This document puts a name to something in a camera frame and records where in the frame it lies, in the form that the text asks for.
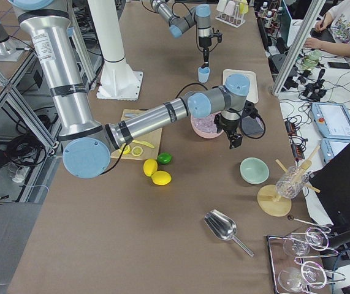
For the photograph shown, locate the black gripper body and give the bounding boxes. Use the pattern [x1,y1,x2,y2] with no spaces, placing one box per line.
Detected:
[198,35,213,49]
[214,110,242,138]

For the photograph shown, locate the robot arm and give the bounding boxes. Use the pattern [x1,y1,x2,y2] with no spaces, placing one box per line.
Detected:
[141,1,222,69]
[9,1,250,178]

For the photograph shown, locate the light blue plastic cup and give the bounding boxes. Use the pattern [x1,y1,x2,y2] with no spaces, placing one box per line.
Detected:
[197,67,210,83]

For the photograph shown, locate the clear ice cubes pile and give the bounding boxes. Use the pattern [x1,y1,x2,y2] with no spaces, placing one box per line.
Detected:
[192,115,221,135]

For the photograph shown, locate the white plastic cup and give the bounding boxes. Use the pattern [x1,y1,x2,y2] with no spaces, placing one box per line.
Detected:
[216,0,227,12]

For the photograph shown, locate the pink plastic cup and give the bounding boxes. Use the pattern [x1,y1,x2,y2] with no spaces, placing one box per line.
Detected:
[224,0,236,16]

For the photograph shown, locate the yellow plastic cup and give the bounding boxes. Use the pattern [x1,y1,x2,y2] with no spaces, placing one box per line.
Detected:
[239,0,249,15]

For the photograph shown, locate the metal ice scoop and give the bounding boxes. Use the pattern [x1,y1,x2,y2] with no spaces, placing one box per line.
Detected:
[204,209,254,257]

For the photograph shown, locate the grey folded cloth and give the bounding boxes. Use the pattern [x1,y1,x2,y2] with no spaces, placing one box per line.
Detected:
[241,116,265,138]

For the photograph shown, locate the pink bowl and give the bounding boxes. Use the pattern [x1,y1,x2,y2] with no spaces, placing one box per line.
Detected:
[190,113,224,140]

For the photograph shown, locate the mint green bowl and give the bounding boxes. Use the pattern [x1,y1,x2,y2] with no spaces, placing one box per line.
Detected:
[240,157,270,184]

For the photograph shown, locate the cream plastic tray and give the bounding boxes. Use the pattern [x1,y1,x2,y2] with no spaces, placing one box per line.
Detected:
[223,69,259,104]

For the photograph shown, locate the clear textured glass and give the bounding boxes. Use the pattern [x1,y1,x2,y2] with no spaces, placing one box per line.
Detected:
[276,166,310,199]

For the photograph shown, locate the green lime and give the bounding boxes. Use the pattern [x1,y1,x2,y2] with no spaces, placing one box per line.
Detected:
[157,152,172,165]

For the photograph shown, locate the wooden cutting board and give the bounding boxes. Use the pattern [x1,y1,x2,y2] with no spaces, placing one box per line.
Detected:
[111,108,162,161]

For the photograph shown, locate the yellow lemon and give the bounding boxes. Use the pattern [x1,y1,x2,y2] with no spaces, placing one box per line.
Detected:
[143,159,158,177]
[151,170,172,186]

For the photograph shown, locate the yellow lemon wedge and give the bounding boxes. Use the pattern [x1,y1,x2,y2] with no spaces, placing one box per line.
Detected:
[132,140,155,149]

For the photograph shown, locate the blue teach pendant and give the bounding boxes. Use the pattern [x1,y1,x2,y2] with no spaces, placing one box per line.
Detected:
[320,138,350,165]
[311,102,350,140]

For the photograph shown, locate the lemon half slice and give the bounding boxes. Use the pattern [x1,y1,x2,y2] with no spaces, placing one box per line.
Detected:
[131,146,143,157]
[118,144,131,154]

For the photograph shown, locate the black monitor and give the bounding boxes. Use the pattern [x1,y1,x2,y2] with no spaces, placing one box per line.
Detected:
[310,143,350,227]

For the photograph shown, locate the wine glass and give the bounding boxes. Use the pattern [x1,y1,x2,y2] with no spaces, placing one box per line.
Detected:
[283,227,329,257]
[278,261,327,293]

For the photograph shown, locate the black tray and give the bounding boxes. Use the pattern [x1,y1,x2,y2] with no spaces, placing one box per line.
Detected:
[267,236,346,293]

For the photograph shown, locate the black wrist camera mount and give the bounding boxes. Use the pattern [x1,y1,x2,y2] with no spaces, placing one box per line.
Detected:
[212,29,223,43]

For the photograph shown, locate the white wire cup rack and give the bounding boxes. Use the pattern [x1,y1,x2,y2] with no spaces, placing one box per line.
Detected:
[215,0,246,28]

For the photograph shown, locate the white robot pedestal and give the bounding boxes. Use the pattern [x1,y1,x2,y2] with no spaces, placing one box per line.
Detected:
[88,0,143,101]

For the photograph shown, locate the aluminium frame post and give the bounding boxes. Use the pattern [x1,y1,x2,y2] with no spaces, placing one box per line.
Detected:
[272,0,325,96]

